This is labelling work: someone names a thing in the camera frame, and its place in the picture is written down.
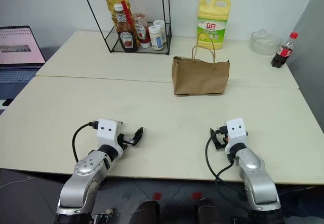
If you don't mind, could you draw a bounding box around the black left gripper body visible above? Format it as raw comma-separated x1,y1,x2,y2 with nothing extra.
117,132,136,150

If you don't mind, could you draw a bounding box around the glass Heinz ketchup bottle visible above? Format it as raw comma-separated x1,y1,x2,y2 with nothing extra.
113,3,139,53

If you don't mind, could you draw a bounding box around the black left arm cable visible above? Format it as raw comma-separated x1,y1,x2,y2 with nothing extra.
72,121,99,163

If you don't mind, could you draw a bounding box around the open laptop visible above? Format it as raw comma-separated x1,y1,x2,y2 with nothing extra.
0,26,47,84

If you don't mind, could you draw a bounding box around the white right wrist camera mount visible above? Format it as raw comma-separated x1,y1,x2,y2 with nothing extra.
224,117,248,154

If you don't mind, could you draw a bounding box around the clear glass bowl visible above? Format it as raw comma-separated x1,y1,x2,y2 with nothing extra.
250,29,284,56

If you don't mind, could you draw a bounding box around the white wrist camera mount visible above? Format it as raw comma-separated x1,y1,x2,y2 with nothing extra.
224,117,248,154
97,118,124,157

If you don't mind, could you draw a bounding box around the thin white floor cable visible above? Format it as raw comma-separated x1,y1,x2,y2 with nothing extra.
0,175,36,187

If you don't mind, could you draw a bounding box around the dark rounded shape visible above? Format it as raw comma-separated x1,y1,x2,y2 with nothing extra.
131,199,160,224
196,197,224,224

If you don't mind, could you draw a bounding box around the brown paper bag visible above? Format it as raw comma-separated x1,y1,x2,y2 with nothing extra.
172,31,231,97

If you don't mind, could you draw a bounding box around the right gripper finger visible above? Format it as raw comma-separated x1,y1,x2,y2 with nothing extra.
212,138,225,151
209,127,221,140

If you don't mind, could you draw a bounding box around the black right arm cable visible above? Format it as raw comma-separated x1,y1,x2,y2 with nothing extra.
205,132,252,211

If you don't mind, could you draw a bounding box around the white seasoning jar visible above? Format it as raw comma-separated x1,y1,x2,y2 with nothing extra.
153,19,168,44
148,24,166,52

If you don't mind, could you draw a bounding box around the red squeeze ketchup bottle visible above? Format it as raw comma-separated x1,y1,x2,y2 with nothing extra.
133,12,151,49

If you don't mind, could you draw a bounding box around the black wire rack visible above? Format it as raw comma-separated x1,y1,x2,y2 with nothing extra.
77,0,173,56

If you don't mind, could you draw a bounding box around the cola bottle red cap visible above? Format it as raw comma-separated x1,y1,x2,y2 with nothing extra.
271,31,299,69

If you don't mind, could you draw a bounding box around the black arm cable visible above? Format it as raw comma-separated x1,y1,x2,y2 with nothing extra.
205,132,252,211
72,121,99,163

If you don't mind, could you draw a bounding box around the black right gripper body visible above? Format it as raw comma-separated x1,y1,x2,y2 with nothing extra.
216,125,229,147

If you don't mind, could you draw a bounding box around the yellow dish soap bottle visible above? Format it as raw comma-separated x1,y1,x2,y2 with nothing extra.
196,0,231,50

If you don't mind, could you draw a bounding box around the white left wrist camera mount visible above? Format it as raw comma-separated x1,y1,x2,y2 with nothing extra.
97,118,124,157

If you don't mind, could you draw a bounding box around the cooking oil bottle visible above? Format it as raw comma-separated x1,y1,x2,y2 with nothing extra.
105,0,133,34

